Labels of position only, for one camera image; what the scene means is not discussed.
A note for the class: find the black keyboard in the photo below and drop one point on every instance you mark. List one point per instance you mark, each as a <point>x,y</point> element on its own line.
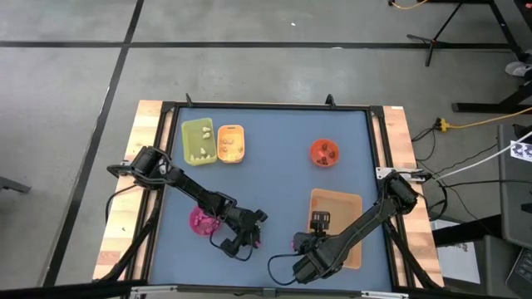
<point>521,272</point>

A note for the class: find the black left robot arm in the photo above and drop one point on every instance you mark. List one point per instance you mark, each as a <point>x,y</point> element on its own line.
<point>187,189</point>

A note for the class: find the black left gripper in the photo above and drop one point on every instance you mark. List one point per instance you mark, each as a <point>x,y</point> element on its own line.
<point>243,228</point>

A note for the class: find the silver frame bracket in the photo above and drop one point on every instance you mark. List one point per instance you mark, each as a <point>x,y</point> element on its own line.
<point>154,288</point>
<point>384,295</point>

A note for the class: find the yellow power splitter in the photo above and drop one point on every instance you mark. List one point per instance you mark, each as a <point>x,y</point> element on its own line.
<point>443,124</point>

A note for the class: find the black desk frame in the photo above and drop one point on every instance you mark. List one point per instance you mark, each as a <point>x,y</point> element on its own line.
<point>478,107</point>

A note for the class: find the white box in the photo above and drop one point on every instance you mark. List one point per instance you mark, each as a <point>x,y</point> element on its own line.
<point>457,259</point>

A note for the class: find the white printed tag paper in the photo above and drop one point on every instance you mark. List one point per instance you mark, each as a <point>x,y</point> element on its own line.
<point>521,150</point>

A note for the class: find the grey floor object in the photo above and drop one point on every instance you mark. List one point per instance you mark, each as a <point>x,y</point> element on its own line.
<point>14,185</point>

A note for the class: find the small yellow-orange plastic bin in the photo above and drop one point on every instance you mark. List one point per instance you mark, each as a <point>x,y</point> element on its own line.
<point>234,135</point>

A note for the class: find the grey cabinet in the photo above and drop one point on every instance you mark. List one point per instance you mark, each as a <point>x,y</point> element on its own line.
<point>513,199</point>

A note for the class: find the black metal beam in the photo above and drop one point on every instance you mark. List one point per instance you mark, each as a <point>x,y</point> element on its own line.
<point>62,290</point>

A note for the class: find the black tripod stand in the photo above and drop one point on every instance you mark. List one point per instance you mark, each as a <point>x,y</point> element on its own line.
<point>432,40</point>

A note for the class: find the silver arm base bracket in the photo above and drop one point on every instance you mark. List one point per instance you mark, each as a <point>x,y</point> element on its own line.
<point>382,172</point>

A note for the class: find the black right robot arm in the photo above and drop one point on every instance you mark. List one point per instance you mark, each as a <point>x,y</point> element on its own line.
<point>374,216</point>

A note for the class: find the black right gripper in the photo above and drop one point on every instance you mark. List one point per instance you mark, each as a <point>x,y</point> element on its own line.
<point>316,253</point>

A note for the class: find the large orange plastic bin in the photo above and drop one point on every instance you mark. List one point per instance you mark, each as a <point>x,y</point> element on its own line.
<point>345,207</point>

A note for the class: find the pink round plastic bowl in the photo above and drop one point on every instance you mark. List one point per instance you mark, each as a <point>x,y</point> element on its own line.
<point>197,228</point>

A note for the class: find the black aluminium table frame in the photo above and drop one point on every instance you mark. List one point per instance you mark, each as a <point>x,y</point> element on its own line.
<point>270,105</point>

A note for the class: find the orange round plastic bowl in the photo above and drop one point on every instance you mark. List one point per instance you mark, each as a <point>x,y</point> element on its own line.
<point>316,149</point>

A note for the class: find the green translucent plastic bin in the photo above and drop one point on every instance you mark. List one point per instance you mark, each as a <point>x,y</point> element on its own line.
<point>191,141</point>

